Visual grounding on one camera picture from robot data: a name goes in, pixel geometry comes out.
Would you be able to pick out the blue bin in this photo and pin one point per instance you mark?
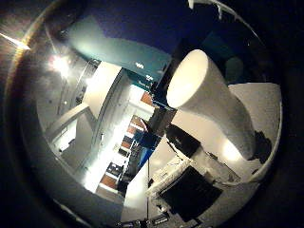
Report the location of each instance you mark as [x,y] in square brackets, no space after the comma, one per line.
[145,148]

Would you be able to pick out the orange and white shelving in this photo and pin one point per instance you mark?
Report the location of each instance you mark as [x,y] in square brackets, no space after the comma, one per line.
[126,142]

